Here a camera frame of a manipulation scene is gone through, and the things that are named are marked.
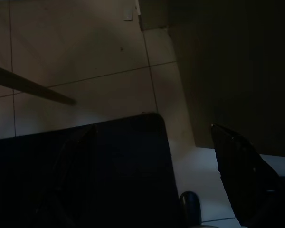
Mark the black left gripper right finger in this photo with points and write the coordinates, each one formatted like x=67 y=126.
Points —
x=247 y=180

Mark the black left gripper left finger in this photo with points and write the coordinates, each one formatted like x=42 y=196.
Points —
x=71 y=171

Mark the grey fridge cabinet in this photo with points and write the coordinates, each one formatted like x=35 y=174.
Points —
x=240 y=71

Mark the small white floor sticker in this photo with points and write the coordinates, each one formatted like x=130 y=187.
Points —
x=130 y=14

